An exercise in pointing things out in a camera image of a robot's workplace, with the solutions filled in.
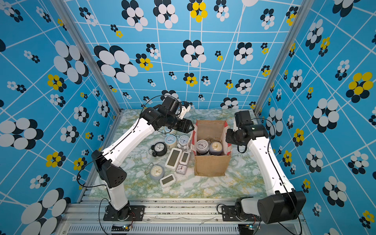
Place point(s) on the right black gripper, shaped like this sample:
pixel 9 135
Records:
pixel 229 139

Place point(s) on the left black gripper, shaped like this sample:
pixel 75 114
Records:
pixel 185 126

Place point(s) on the grey round beige-face clock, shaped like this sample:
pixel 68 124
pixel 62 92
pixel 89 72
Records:
pixel 216 148

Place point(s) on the white twin-bell alarm clock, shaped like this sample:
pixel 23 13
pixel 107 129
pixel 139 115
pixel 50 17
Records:
pixel 202 147

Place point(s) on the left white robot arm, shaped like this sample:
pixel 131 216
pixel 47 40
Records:
pixel 108 161

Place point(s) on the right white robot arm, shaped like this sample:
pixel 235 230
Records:
pixel 282 202

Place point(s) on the cream blue round clock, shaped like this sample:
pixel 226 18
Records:
pixel 171 141

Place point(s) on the white bell alarm clock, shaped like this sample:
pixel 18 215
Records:
pixel 184 142

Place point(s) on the black round alarm clock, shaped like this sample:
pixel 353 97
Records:
pixel 159 149

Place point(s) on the small white digital clock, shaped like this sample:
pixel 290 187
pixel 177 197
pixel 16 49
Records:
pixel 185 157

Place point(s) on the large white digital clock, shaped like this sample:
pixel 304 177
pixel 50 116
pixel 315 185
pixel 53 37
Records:
pixel 173 158

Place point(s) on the small clear square clock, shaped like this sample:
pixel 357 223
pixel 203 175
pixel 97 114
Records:
pixel 181 169

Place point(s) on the lowest white digital clock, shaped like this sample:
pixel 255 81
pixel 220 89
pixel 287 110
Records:
pixel 168 180

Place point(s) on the right green circuit board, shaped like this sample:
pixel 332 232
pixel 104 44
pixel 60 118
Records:
pixel 246 229

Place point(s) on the green circuit board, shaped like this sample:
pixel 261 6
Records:
pixel 121 228
pixel 246 229

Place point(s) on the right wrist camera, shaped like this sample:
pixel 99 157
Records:
pixel 235 128

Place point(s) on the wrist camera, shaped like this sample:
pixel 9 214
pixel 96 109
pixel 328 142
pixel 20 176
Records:
pixel 185 109
pixel 235 128

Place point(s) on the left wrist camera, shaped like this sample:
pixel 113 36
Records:
pixel 185 109

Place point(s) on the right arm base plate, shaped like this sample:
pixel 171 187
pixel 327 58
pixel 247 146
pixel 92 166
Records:
pixel 229 213

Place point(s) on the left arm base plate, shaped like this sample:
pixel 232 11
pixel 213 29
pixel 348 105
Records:
pixel 129 213

